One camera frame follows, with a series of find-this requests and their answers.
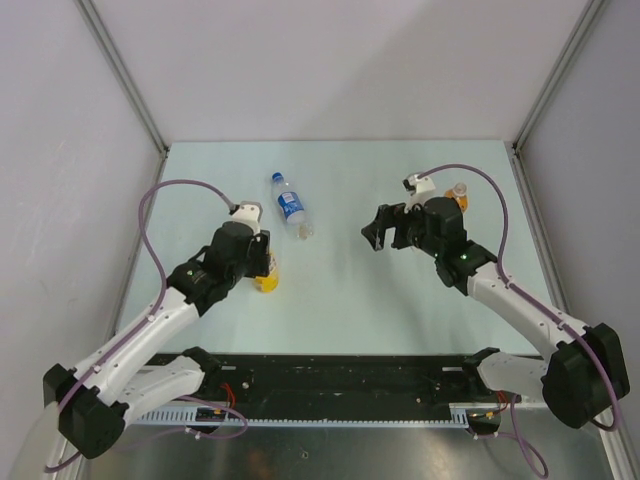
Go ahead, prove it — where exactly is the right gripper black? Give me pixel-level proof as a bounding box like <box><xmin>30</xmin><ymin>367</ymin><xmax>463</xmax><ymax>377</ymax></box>
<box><xmin>361</xmin><ymin>196</ymin><xmax>442</xmax><ymax>258</ymax></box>

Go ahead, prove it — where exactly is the yellow juice bottle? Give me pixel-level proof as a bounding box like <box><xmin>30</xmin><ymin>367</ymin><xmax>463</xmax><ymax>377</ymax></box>
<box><xmin>253</xmin><ymin>251</ymin><xmax>279</xmax><ymax>293</ymax></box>

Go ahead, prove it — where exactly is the orange tea bottle blue label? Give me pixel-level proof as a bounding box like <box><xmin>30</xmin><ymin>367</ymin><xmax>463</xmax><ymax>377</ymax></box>
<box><xmin>445</xmin><ymin>182</ymin><xmax>469</xmax><ymax>213</ymax></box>

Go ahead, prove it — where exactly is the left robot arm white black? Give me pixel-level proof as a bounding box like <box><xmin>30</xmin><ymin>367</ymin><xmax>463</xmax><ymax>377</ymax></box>
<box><xmin>43</xmin><ymin>221</ymin><xmax>271</xmax><ymax>459</ymax></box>

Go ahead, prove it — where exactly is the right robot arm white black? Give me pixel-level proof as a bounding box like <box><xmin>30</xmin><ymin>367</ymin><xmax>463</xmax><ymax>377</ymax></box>
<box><xmin>361</xmin><ymin>197</ymin><xmax>630</xmax><ymax>429</ymax></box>

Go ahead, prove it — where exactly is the clear water bottle blue label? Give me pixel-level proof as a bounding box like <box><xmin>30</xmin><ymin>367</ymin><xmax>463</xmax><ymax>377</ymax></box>
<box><xmin>271</xmin><ymin>172</ymin><xmax>313</xmax><ymax>240</ymax></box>

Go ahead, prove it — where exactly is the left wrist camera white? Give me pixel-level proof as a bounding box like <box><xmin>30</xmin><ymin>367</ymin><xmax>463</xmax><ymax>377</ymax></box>
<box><xmin>230</xmin><ymin>201</ymin><xmax>263</xmax><ymax>235</ymax></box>

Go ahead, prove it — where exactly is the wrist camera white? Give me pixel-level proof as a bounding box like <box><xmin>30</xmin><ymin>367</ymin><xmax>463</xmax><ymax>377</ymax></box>
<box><xmin>403</xmin><ymin>173</ymin><xmax>436</xmax><ymax>213</ymax></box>
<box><xmin>230</xmin><ymin>201</ymin><xmax>263</xmax><ymax>235</ymax></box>

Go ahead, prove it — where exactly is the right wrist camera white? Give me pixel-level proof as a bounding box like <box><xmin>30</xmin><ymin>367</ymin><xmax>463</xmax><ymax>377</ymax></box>
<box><xmin>403</xmin><ymin>173</ymin><xmax>436</xmax><ymax>213</ymax></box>

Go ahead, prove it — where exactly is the right aluminium frame post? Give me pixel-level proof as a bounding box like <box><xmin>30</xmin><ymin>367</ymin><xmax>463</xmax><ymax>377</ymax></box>
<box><xmin>512</xmin><ymin>0</ymin><xmax>612</xmax><ymax>151</ymax></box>

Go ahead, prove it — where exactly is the aluminium frame post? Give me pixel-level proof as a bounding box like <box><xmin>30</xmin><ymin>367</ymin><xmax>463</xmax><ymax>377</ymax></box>
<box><xmin>512</xmin><ymin>0</ymin><xmax>612</xmax><ymax>151</ymax></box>
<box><xmin>73</xmin><ymin>0</ymin><xmax>169</xmax><ymax>156</ymax></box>

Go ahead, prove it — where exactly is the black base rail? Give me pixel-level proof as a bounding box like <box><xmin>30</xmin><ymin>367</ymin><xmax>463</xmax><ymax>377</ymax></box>
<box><xmin>184</xmin><ymin>347</ymin><xmax>512</xmax><ymax>420</ymax></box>

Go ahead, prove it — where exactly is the grey slotted cable duct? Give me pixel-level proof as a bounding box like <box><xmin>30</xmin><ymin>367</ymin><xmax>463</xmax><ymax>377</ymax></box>
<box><xmin>134</xmin><ymin>403</ymin><xmax>500</xmax><ymax>429</ymax></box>

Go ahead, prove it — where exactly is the left aluminium frame post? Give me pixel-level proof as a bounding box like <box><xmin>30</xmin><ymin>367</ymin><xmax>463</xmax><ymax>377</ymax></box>
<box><xmin>73</xmin><ymin>0</ymin><xmax>169</xmax><ymax>156</ymax></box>

